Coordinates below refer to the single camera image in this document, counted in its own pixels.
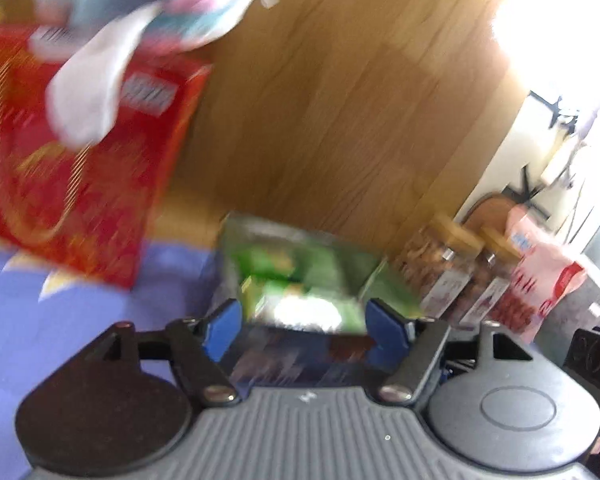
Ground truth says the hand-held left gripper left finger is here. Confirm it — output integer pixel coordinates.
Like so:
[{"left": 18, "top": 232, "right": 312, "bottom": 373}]
[{"left": 77, "top": 299, "right": 243, "bottom": 407}]

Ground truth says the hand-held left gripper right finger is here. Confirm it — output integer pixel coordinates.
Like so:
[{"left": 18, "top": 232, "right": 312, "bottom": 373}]
[{"left": 365, "top": 297, "right": 537, "bottom": 406}]

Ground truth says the green snack packet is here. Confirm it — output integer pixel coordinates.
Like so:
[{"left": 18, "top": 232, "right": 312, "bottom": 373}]
[
  {"left": 241, "top": 276, "right": 367, "bottom": 335},
  {"left": 361, "top": 259, "right": 423, "bottom": 317},
  {"left": 229, "top": 244, "right": 303, "bottom": 283}
]

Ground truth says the black printed box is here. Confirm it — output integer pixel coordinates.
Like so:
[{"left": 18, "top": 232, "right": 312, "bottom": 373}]
[{"left": 207, "top": 212, "right": 423, "bottom": 392}]

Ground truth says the gold-lid nut jar white label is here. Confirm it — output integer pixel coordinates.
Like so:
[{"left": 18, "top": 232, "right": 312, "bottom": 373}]
[{"left": 396, "top": 212, "right": 485, "bottom": 320}]

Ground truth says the pink snack bag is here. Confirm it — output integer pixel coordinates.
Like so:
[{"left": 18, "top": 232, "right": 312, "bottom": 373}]
[{"left": 487, "top": 204, "right": 590, "bottom": 345}]

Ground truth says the gold-lid nut jar brown label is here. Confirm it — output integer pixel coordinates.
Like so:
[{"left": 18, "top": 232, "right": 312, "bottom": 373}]
[{"left": 452, "top": 227, "right": 526, "bottom": 330}]

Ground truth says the round wooden cutting board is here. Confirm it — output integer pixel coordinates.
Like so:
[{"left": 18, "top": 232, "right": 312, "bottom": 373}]
[{"left": 461, "top": 194, "right": 520, "bottom": 242}]

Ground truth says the blue printed cloth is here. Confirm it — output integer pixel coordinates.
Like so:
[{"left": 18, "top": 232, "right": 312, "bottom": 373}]
[{"left": 0, "top": 234, "right": 231, "bottom": 480}]

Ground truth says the red gift box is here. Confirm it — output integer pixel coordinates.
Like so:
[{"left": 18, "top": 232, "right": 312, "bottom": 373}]
[{"left": 0, "top": 24, "right": 213, "bottom": 290}]

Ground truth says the pink blue plush toy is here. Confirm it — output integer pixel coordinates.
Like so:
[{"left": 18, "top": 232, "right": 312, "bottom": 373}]
[{"left": 17, "top": 0, "right": 281, "bottom": 147}]

